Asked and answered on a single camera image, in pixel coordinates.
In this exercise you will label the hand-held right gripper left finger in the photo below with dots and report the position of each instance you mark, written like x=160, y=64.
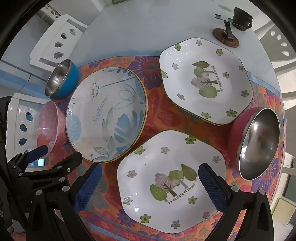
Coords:
x=89, y=187

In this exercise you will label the pink dotted bowl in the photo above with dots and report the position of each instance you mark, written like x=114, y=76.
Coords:
x=49, y=125

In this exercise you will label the orange floral quilted mat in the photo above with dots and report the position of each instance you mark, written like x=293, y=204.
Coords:
x=155, y=99

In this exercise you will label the round blue floral plate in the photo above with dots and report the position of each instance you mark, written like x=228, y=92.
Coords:
x=108, y=115

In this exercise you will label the square tree print plate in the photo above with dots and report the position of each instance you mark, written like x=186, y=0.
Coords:
x=203, y=76
x=161, y=166

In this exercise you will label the beige box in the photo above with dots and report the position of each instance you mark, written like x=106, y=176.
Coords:
x=283, y=209

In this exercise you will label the dark brown cup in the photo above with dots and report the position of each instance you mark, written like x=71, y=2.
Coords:
x=240, y=16

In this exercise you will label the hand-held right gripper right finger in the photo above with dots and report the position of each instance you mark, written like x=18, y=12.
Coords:
x=211, y=187

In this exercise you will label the phone stand with wooden base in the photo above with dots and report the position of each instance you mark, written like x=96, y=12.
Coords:
x=227, y=39

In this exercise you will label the blue steel bowl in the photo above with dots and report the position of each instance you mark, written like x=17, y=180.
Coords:
x=69, y=78

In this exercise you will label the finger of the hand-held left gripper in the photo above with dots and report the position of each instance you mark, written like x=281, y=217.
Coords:
x=69, y=162
x=38, y=151

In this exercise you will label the red steel bowl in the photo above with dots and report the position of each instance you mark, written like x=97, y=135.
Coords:
x=259, y=143

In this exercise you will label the white dining chair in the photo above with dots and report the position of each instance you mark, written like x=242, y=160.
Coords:
x=16, y=111
x=46, y=51
x=272, y=46

